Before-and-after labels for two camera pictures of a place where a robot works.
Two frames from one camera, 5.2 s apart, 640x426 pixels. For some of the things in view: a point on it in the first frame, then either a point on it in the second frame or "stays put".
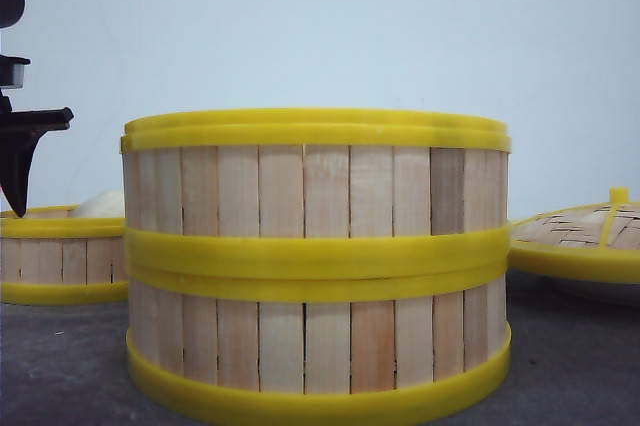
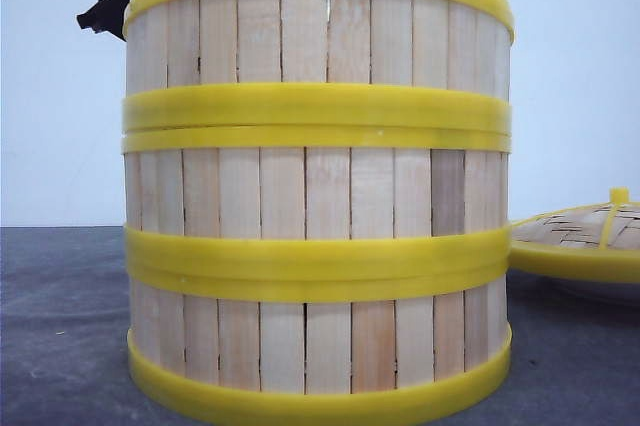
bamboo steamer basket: [319, 347] stays put
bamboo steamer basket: [48, 257] to [320, 41]
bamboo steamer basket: [316, 196] stays put
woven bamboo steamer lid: [598, 241] stays put
